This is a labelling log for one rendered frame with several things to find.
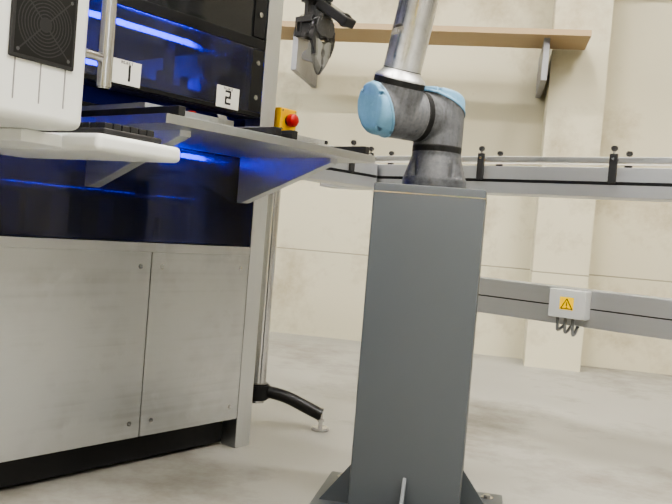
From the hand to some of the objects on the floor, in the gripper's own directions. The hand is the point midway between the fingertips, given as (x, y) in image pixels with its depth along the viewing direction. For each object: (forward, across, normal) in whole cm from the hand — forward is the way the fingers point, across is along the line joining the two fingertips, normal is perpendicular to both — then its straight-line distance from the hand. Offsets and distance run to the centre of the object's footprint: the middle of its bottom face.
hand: (320, 69), depth 209 cm
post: (+110, -10, -31) cm, 114 cm away
